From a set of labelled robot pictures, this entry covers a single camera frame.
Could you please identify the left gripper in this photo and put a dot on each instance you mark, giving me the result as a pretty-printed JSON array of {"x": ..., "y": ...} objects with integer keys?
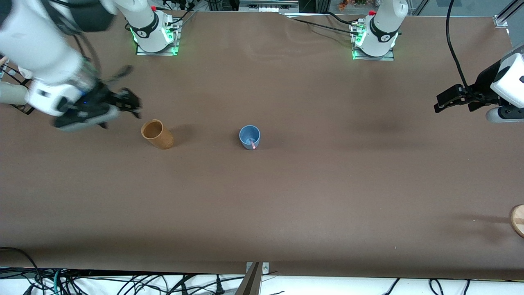
[{"x": 484, "y": 84}]

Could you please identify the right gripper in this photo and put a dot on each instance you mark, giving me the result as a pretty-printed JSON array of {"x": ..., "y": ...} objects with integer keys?
[{"x": 99, "y": 99}]

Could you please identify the blue cup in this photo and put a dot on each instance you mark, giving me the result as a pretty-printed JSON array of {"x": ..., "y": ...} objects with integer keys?
[{"x": 247, "y": 135}]

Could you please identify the pink straw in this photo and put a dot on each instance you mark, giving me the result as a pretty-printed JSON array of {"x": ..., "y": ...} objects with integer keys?
[{"x": 253, "y": 144}]

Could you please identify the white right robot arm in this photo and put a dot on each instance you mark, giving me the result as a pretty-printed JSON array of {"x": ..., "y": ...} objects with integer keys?
[{"x": 37, "y": 45}]

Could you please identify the brown bamboo cup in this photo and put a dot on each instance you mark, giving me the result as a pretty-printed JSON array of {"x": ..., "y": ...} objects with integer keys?
[{"x": 163, "y": 141}]

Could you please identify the black cup rack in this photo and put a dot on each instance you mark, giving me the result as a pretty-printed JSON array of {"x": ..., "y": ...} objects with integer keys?
[{"x": 18, "y": 108}]

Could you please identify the grey-white cup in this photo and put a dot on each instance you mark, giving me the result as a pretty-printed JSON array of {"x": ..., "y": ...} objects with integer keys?
[{"x": 12, "y": 93}]

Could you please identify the round wooden disc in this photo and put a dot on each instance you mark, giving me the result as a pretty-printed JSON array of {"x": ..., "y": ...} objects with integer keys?
[{"x": 518, "y": 221}]

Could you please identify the grey power strip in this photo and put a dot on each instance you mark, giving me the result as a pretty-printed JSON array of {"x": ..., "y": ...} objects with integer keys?
[{"x": 268, "y": 6}]

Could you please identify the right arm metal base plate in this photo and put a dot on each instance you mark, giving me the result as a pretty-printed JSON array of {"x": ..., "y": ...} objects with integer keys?
[{"x": 157, "y": 52}]

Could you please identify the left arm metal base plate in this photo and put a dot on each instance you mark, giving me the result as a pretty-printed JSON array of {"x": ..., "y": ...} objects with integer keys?
[{"x": 372, "y": 58}]

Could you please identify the aluminium frame corner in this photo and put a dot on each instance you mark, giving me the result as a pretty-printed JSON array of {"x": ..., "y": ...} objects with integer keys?
[{"x": 505, "y": 16}]

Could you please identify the metal bracket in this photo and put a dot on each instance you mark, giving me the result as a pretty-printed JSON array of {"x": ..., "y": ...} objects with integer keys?
[{"x": 264, "y": 267}]

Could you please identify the grey frame beam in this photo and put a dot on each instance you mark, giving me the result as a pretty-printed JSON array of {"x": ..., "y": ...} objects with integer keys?
[{"x": 249, "y": 282}]

